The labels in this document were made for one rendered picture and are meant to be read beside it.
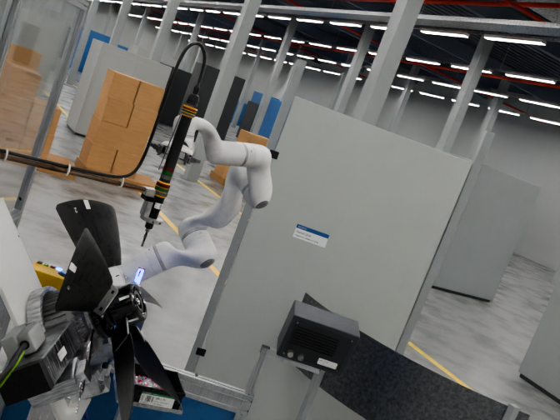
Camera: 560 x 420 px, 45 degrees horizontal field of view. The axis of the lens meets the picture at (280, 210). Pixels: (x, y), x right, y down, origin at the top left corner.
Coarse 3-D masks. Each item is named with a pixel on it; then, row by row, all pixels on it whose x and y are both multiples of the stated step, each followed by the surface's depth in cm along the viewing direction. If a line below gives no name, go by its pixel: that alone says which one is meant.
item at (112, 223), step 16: (64, 208) 199; (80, 208) 203; (96, 208) 208; (112, 208) 214; (64, 224) 197; (80, 224) 201; (96, 224) 204; (112, 224) 210; (96, 240) 202; (112, 240) 206; (112, 256) 203
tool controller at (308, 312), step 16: (304, 304) 251; (288, 320) 248; (304, 320) 243; (320, 320) 245; (336, 320) 249; (352, 320) 253; (288, 336) 245; (304, 336) 245; (320, 336) 245; (336, 336) 244; (352, 336) 244; (288, 352) 246; (304, 352) 248; (320, 352) 247; (336, 352) 247; (320, 368) 251; (336, 368) 250
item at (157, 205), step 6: (192, 90) 199; (198, 90) 198; (192, 96) 198; (198, 96) 199; (192, 102) 198; (156, 198) 202; (162, 198) 203; (156, 204) 202; (156, 210) 203; (150, 216) 203; (156, 216) 203; (150, 228) 204
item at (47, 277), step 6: (36, 264) 242; (42, 264) 244; (36, 270) 237; (42, 270) 239; (48, 270) 241; (54, 270) 243; (42, 276) 237; (48, 276) 237; (54, 276) 238; (60, 276) 239; (42, 282) 238; (48, 282) 238; (54, 282) 238; (60, 282) 238; (60, 288) 238
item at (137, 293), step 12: (120, 288) 196; (132, 288) 197; (132, 300) 193; (108, 312) 194; (120, 312) 193; (132, 312) 193; (144, 312) 201; (96, 324) 192; (108, 324) 196; (132, 324) 197; (108, 336) 196
